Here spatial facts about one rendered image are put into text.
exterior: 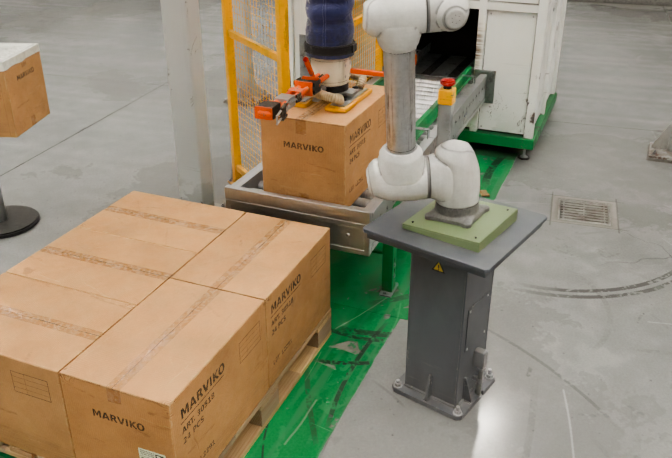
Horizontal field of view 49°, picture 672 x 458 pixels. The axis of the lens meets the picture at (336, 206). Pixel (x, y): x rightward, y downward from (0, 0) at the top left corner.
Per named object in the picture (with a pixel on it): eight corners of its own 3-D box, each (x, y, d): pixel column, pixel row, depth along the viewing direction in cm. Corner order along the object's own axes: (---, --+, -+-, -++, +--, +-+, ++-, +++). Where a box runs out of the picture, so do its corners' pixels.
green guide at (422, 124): (467, 77, 511) (468, 65, 507) (482, 79, 508) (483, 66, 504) (394, 158, 378) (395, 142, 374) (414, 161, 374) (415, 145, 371)
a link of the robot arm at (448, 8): (466, -22, 229) (422, -19, 230) (475, -4, 214) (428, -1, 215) (465, 19, 237) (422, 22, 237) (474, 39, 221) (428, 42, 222)
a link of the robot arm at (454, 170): (483, 208, 260) (484, 149, 250) (431, 211, 260) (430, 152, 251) (475, 189, 274) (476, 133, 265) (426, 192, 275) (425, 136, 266)
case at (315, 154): (317, 152, 387) (316, 77, 370) (389, 164, 373) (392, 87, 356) (263, 197, 337) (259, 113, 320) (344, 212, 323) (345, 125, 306)
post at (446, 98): (430, 273, 384) (442, 85, 340) (442, 275, 382) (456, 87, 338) (426, 279, 378) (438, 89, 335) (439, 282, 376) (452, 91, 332)
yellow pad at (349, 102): (352, 89, 352) (352, 79, 349) (372, 92, 348) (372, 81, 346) (324, 111, 323) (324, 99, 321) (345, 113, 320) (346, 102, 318)
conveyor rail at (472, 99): (478, 100, 515) (480, 73, 507) (485, 101, 513) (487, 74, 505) (360, 250, 323) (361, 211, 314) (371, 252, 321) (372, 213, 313)
